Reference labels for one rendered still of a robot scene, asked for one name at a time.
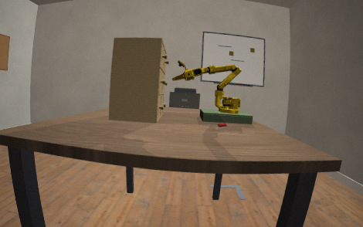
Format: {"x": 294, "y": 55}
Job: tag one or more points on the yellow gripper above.
{"x": 186, "y": 74}

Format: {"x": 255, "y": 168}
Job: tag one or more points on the brown wooden chest of drawers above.
{"x": 134, "y": 79}

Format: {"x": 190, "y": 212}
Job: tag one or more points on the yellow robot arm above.
{"x": 232, "y": 103}

